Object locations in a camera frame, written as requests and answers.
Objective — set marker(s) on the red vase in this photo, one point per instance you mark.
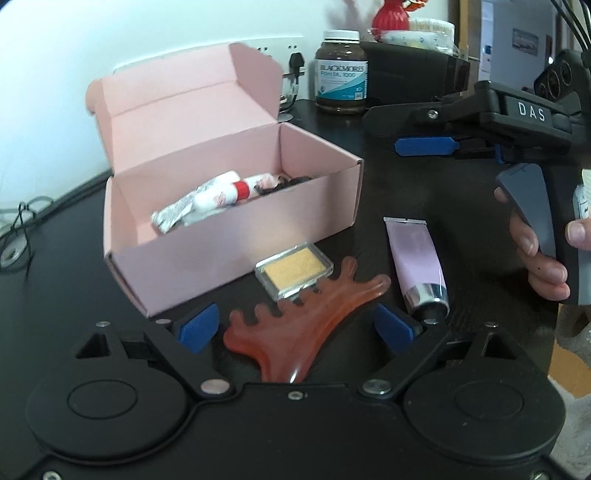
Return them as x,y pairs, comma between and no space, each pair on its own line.
390,18

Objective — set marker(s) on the white tube with red band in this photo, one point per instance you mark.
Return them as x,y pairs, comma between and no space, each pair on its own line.
217,196

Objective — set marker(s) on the black power plug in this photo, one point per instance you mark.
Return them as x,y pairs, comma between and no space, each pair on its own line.
295,60

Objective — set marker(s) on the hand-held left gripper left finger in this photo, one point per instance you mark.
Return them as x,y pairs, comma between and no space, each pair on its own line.
198,323

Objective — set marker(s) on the white wall socket plate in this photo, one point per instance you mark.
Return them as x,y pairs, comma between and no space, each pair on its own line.
254,46
284,50

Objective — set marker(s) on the clear plastic wrapped pack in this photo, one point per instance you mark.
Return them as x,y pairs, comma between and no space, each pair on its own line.
415,40

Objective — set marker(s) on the person's beige fleece robe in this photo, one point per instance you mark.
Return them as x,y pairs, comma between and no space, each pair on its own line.
575,383

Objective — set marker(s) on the person's right hand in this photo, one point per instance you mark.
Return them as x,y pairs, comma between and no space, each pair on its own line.
547,277

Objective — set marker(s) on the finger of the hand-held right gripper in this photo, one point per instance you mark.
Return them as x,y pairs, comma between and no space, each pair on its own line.
425,147
429,115

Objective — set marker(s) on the brown supplement bottle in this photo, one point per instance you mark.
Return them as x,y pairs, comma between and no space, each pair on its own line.
341,78

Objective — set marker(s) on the clear cotton swab container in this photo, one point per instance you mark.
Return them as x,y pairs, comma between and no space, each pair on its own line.
431,25

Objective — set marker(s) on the pink cardboard box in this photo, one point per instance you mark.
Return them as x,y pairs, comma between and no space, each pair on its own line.
207,249

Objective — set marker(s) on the red-brown massage comb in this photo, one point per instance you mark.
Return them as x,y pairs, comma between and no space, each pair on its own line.
295,332

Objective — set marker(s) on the framed wall picture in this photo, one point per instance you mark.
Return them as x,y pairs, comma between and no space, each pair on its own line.
526,41

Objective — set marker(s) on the black boxy appliance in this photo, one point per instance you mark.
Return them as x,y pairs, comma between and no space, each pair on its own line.
406,74

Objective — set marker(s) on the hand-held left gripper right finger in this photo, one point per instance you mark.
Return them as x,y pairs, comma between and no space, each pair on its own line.
392,325

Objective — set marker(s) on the gold eyeshadow case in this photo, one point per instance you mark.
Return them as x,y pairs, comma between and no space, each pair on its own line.
295,272

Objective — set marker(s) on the black wooden desktop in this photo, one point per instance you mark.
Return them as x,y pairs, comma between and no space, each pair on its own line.
461,194

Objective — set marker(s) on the lilac cream tube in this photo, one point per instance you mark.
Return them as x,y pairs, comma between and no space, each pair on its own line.
415,258

